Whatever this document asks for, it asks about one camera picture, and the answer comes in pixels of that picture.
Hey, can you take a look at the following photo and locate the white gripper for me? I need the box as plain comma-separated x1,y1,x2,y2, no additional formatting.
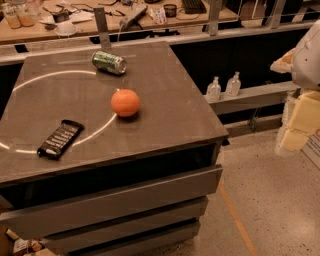
270,20,320,156

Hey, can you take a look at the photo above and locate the orange fruit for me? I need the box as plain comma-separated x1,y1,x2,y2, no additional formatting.
110,89,140,117

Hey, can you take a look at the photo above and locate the clear sanitizer bottle right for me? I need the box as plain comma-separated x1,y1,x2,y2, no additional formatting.
226,71,241,96

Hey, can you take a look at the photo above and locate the clear sanitizer bottle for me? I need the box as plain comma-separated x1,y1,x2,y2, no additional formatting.
226,71,241,96
206,76,221,102

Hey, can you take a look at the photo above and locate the clear sanitizer bottle left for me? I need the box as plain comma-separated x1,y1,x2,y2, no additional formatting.
206,76,221,102

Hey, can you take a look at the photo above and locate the black keyboard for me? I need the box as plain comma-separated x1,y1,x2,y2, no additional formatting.
182,0,207,14

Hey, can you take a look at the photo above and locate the black round container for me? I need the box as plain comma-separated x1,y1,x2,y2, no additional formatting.
163,4,177,18

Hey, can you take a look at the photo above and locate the grey power strip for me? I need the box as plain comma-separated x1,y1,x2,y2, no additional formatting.
119,3,148,29

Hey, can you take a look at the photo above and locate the green soda can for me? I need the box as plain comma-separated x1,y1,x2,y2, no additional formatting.
92,50,127,75

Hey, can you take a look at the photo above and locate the grey drawer cabinet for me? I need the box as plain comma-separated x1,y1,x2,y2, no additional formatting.
0,40,230,256

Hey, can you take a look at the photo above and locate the black snack bar wrapper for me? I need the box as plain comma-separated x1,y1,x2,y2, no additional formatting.
37,119,84,160

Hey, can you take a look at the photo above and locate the orange-filled jar right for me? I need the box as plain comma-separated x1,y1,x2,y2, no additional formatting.
15,3,34,27

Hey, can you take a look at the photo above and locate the orange-filled jar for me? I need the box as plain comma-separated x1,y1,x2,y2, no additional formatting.
15,3,34,27
1,3,21,29

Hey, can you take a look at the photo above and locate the wooden desk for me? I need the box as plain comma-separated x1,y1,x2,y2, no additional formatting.
0,0,239,46

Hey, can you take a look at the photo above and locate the orange-filled jar left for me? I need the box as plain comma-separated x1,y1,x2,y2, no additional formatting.
1,3,21,29

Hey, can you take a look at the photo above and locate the small box on floor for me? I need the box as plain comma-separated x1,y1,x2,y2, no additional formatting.
5,229,44,256

